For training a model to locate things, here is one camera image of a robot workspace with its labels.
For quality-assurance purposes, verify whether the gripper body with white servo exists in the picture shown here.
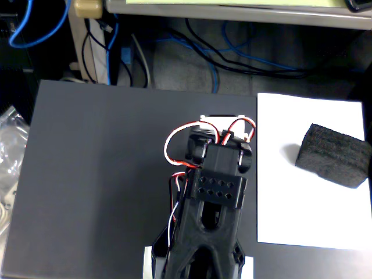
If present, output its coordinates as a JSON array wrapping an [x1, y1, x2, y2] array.
[[199, 115, 252, 141]]

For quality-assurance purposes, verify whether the black foam cube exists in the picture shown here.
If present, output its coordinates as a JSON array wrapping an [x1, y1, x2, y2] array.
[[295, 123, 370, 190]]

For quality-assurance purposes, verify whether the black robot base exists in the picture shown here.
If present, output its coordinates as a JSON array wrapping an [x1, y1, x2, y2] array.
[[151, 226, 247, 279]]

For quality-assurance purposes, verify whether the small blue box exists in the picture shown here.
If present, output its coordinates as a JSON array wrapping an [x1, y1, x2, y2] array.
[[121, 47, 133, 65]]

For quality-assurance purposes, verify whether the grey desk top edge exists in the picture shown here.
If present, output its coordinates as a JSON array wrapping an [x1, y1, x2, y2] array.
[[105, 0, 372, 30]]

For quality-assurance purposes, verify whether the white paper sheet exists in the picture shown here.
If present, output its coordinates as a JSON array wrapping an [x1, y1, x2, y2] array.
[[256, 92, 372, 251]]

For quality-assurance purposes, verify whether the pale green sheet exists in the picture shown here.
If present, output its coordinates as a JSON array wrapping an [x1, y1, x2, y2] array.
[[125, 0, 347, 8]]

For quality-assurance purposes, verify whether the white desk leg panel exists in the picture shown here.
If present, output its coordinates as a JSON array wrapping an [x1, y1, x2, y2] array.
[[68, 17, 110, 85]]

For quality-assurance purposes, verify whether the dark grey work board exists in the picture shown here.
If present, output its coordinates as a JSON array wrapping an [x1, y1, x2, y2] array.
[[0, 80, 372, 279]]

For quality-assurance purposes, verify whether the white tape strip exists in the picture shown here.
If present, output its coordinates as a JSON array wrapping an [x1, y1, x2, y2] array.
[[243, 255, 254, 279], [142, 245, 155, 279]]

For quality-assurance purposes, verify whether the beige desk leg cap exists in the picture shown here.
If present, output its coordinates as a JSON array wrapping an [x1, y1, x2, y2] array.
[[73, 0, 104, 19]]

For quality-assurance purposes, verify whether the black device on desk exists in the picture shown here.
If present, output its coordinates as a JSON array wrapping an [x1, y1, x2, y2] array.
[[345, 0, 372, 13]]

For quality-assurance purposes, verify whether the clear plastic bag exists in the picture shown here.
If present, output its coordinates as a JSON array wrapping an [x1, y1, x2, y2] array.
[[0, 105, 31, 237]]

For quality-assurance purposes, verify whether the black computer case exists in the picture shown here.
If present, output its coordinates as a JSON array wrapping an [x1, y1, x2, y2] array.
[[0, 0, 40, 124]]

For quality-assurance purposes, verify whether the short red white servo wire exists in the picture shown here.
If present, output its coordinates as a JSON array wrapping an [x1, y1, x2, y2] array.
[[220, 117, 257, 145]]

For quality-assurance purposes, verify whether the long blue network cable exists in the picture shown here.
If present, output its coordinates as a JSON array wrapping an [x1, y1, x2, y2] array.
[[139, 20, 297, 94]]

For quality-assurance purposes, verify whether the white red looped servo wire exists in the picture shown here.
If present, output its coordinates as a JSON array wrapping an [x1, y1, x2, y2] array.
[[163, 121, 205, 168]]

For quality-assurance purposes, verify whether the long black cable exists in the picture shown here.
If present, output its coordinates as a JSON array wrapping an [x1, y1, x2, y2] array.
[[185, 18, 331, 80]]

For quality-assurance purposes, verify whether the grey thick cable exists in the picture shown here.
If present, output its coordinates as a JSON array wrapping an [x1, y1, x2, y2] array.
[[130, 33, 152, 88]]

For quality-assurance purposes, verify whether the red white black wire bundle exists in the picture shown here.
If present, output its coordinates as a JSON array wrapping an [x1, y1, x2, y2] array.
[[167, 171, 188, 248]]

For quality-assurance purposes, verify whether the blue vertical cable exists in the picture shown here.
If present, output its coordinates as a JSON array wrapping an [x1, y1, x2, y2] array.
[[105, 14, 120, 85]]

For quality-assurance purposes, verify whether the thin black cable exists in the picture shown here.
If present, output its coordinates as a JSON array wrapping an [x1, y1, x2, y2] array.
[[81, 19, 109, 84]]

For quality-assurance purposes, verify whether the blue looped cable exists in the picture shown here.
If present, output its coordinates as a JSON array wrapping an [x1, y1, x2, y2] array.
[[8, 0, 72, 49]]

